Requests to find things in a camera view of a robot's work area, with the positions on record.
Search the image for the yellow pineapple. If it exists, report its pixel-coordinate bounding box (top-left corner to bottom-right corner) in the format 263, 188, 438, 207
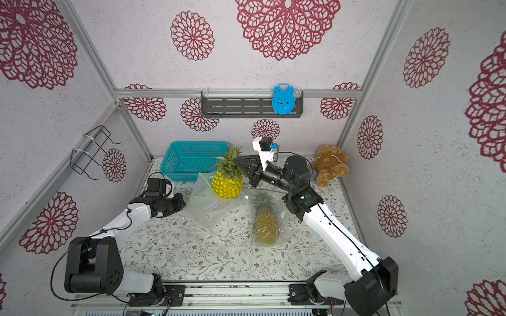
212, 146, 244, 199

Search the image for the zip-top bag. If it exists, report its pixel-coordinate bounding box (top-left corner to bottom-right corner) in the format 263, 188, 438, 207
246, 188, 290, 248
182, 172, 245, 227

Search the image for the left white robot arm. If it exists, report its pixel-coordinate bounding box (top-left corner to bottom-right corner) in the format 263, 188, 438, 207
63, 179, 186, 307

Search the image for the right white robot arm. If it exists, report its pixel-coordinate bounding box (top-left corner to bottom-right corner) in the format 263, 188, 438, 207
234, 155, 399, 315

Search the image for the greenish pineapple in bag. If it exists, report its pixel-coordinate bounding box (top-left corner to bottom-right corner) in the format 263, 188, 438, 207
252, 193, 279, 244

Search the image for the brown teddy bear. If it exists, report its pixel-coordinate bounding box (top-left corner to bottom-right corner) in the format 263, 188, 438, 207
311, 144, 349, 187

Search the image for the teal plastic basket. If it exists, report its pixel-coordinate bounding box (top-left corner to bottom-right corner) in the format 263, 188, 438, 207
159, 141, 229, 182

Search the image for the blue alarm clock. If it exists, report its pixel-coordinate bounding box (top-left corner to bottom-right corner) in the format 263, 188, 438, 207
271, 84, 296, 115

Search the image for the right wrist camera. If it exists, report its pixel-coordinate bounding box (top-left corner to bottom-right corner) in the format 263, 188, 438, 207
252, 137, 278, 170

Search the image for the grey wall shelf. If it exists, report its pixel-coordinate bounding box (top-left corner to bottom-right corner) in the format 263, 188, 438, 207
200, 90, 304, 119

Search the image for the black wire rack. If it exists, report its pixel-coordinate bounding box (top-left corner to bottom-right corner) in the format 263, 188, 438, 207
69, 125, 121, 181

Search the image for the metal base rail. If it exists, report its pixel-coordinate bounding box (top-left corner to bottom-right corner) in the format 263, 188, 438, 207
69, 280, 404, 316

